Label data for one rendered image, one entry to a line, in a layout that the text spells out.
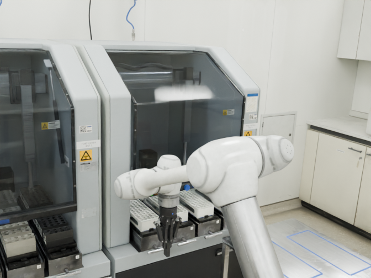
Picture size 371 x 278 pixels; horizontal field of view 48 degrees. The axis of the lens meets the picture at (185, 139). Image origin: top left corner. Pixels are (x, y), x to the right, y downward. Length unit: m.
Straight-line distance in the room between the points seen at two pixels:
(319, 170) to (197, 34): 1.82
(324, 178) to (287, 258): 2.38
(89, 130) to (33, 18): 1.19
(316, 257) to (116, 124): 1.00
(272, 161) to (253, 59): 2.44
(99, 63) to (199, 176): 0.98
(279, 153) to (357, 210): 2.84
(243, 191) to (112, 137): 0.83
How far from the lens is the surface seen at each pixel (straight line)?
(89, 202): 1.83
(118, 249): 1.96
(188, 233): 2.02
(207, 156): 1.06
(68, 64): 1.86
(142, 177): 1.53
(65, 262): 1.81
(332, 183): 4.09
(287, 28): 3.81
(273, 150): 1.17
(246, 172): 1.09
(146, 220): 1.92
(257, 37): 3.58
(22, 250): 1.82
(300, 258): 1.83
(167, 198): 1.68
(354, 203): 3.98
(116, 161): 1.80
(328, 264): 1.84
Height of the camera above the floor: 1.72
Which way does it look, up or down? 15 degrees down
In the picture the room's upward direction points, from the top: 3 degrees clockwise
